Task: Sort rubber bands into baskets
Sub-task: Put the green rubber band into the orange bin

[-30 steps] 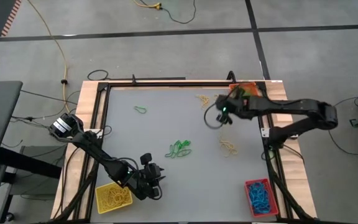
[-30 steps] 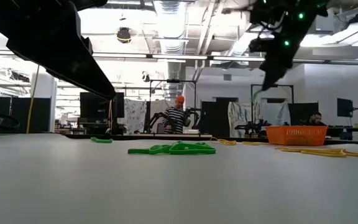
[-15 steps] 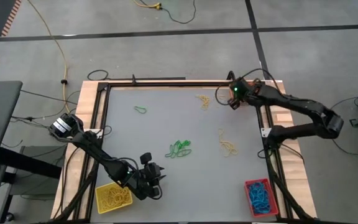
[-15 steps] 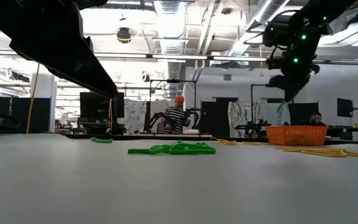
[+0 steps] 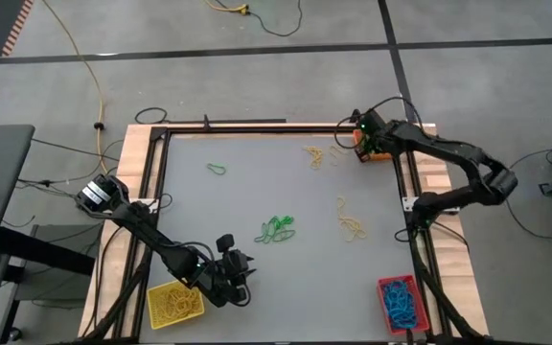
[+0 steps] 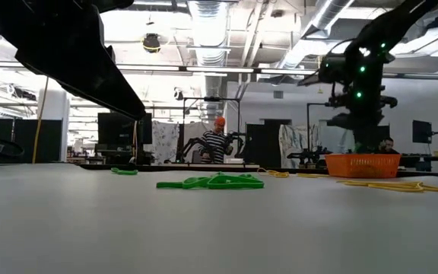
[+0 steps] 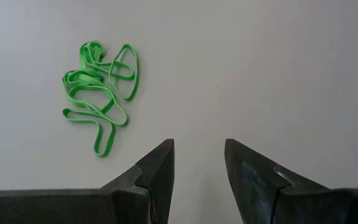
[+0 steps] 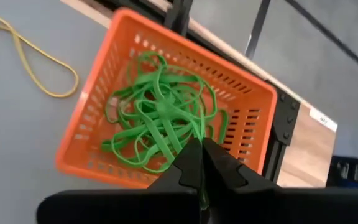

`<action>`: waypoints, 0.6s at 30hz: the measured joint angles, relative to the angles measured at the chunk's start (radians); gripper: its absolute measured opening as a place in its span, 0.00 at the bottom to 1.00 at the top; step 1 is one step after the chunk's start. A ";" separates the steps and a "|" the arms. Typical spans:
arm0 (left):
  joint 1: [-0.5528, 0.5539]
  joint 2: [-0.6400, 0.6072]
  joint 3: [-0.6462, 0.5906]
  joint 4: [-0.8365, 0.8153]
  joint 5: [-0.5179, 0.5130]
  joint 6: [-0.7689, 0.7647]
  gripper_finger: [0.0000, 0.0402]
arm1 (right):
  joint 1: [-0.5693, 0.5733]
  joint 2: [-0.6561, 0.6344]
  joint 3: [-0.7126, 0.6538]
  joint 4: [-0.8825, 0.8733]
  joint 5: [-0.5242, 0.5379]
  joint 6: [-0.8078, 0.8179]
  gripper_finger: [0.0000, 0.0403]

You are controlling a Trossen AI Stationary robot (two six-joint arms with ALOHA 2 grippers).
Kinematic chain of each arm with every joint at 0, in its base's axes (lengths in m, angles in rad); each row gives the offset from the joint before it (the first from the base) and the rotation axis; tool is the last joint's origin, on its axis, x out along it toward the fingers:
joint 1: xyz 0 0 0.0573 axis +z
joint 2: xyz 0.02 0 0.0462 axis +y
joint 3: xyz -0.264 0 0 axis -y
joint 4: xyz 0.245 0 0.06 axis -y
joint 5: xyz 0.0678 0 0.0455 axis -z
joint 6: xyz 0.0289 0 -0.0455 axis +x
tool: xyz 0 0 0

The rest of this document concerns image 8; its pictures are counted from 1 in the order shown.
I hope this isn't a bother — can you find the orange plastic basket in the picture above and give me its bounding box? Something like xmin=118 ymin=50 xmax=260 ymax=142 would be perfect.
xmin=54 ymin=7 xmax=278 ymax=190

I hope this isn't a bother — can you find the yellow rubber band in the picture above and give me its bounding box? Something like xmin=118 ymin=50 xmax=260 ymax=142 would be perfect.
xmin=0 ymin=14 xmax=80 ymax=99

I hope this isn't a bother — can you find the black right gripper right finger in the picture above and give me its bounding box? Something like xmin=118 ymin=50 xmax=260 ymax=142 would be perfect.
xmin=202 ymin=138 xmax=358 ymax=224

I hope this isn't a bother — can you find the white label sticker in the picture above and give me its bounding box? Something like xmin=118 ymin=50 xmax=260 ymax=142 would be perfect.
xmin=308 ymin=106 xmax=339 ymax=133

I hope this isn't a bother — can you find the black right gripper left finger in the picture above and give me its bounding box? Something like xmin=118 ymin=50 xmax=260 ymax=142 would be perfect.
xmin=36 ymin=138 xmax=203 ymax=224

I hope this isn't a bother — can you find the black floor tape line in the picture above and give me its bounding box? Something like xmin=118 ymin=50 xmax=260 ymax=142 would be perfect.
xmin=284 ymin=0 xmax=358 ymax=82
xmin=244 ymin=0 xmax=272 ymax=60

